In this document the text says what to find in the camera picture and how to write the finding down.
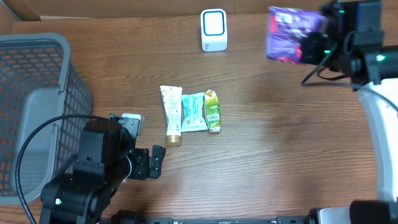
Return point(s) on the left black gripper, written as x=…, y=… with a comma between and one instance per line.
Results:
x=142, y=163

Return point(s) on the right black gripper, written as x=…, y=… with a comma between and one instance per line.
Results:
x=313, y=48

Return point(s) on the purple sanitary pad pack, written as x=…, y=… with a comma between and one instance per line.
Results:
x=286, y=27

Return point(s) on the teal snack packet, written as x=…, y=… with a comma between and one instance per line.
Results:
x=193, y=112

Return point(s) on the white cream tube gold cap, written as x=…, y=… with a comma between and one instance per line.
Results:
x=173, y=112

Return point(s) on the green yellow snack pack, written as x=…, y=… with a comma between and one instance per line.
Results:
x=212, y=112

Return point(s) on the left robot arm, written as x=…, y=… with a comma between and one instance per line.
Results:
x=107, y=156

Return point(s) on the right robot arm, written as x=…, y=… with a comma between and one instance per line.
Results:
x=351, y=43

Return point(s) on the white barcode scanner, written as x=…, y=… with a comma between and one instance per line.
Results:
x=214, y=31

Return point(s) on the grey plastic basket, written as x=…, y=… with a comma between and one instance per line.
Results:
x=38, y=82

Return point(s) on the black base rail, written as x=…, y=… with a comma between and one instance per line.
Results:
x=278, y=220

